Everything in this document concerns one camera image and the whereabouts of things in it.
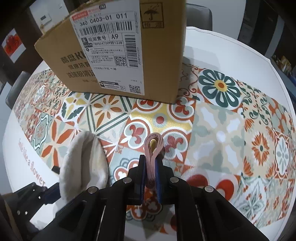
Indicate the pink hair band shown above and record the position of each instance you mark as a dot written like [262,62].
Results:
[153,157]

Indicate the grey dining chair far left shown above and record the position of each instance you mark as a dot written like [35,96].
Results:
[17,88]

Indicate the brown cardboard box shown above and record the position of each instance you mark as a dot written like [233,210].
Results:
[163,27]

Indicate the white shipping label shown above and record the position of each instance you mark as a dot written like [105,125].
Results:
[110,37]

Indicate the white fluffy cloth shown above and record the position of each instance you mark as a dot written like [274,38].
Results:
[84,165]

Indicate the grey dining chair middle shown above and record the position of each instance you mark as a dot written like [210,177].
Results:
[199,17]

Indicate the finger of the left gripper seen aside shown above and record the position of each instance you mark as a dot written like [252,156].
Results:
[52,194]

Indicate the grey dining chair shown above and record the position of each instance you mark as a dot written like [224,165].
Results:
[17,88]
[199,17]

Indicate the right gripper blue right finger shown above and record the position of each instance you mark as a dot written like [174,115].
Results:
[162,180]

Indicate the red paper door decoration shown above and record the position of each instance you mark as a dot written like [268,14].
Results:
[13,45]

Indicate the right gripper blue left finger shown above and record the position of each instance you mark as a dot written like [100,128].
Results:
[140,179]

